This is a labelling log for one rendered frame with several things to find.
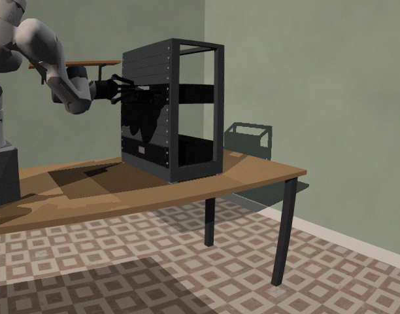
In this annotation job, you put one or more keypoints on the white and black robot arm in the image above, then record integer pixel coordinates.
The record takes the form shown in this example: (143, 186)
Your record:
(41, 46)

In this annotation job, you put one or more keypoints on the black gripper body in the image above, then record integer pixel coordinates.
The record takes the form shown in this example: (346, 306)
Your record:
(104, 89)

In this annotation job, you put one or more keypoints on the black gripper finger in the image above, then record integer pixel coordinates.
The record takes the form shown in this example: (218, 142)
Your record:
(116, 77)
(115, 100)

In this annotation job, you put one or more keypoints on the black server rack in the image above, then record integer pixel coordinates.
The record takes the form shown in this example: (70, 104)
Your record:
(149, 133)

